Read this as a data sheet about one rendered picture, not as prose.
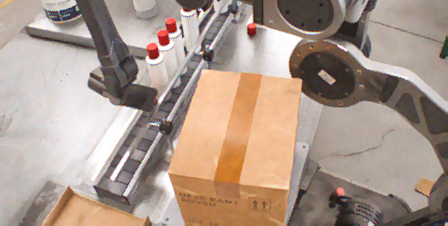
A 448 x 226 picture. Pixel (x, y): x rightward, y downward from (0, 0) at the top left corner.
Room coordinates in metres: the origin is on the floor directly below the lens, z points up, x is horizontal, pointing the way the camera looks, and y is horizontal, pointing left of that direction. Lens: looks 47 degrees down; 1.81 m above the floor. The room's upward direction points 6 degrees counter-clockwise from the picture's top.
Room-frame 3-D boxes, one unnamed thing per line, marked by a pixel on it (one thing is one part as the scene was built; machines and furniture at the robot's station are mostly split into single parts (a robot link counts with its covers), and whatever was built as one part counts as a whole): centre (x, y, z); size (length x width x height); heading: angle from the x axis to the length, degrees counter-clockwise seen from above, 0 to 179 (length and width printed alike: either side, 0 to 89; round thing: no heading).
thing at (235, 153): (0.57, -0.03, 0.99); 0.30 x 0.24 x 0.27; 164
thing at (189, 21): (1.11, 0.09, 0.98); 0.05 x 0.05 x 0.20
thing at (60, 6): (1.48, 0.63, 0.95); 0.20 x 0.20 x 0.14
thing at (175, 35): (1.01, 0.14, 0.98); 0.05 x 0.05 x 0.20
